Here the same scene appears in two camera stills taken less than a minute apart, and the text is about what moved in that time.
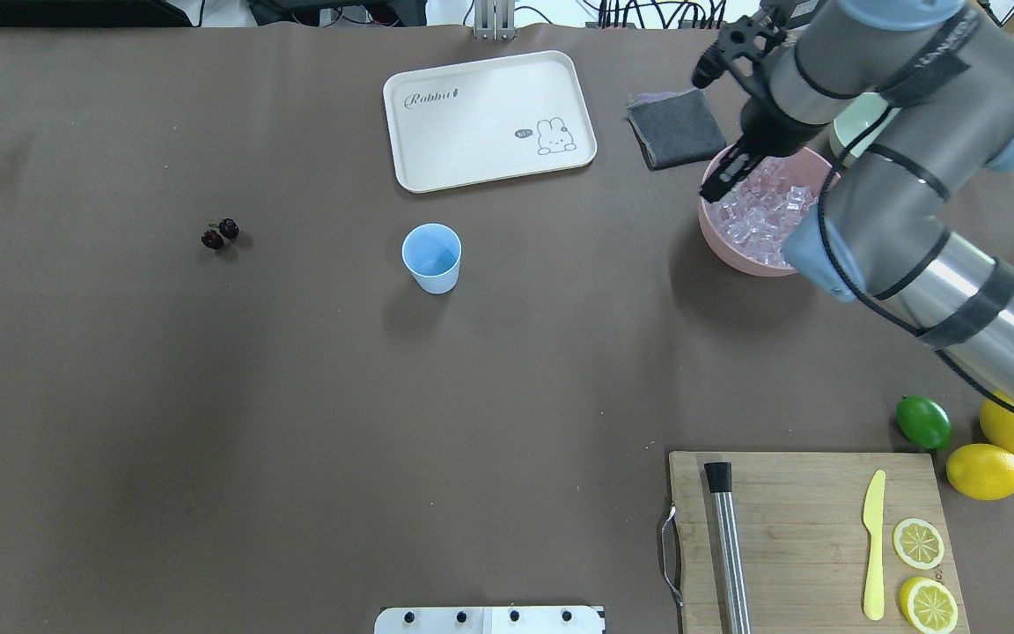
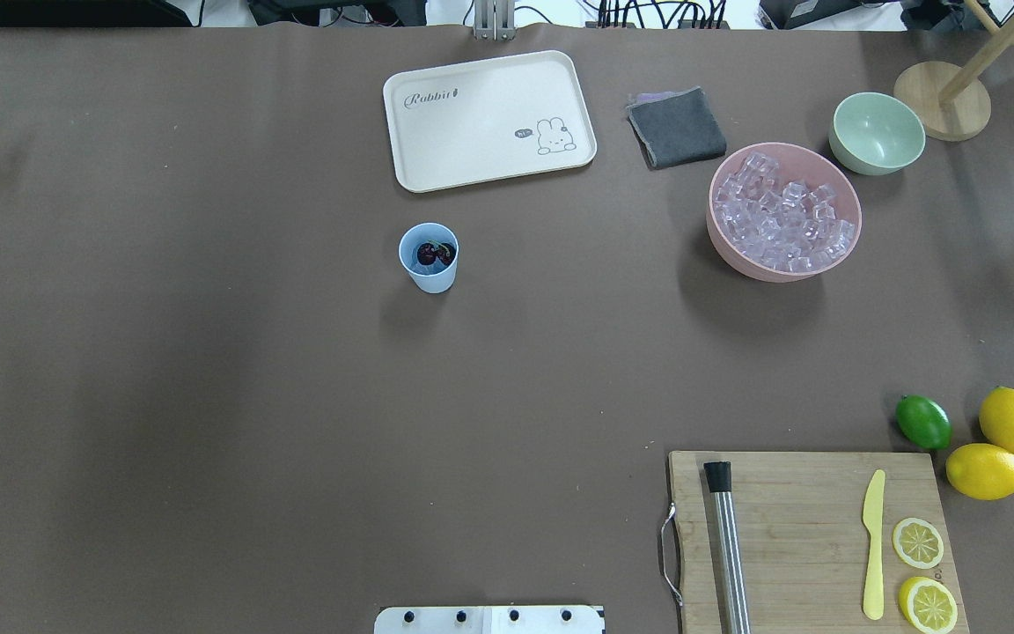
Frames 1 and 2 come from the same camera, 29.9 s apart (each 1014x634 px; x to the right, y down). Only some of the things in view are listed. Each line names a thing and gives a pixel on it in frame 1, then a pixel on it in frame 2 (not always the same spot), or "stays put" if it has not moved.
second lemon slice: [929, 606] stays put
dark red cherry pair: [214, 239] -> [429, 252]
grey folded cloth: [672, 127] stays put
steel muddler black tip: [720, 480] stays put
